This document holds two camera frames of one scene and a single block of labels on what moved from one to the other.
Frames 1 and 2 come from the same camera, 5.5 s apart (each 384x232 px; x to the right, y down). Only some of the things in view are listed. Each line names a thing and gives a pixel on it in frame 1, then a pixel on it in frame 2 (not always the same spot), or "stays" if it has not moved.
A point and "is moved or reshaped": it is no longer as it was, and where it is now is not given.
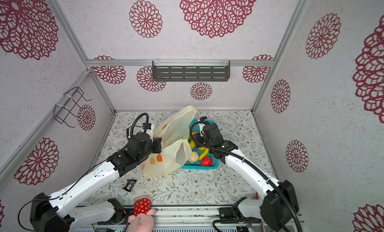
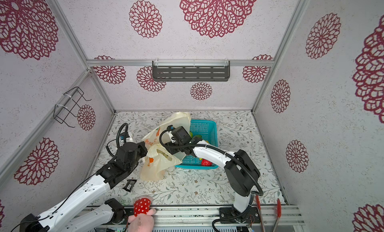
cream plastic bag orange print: (177, 150) is moved or reshaped
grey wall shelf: (191, 70) stays
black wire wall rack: (71, 98) stays
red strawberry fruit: (206, 161) stays
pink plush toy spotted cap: (142, 220) stays
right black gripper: (199, 137) → (172, 150)
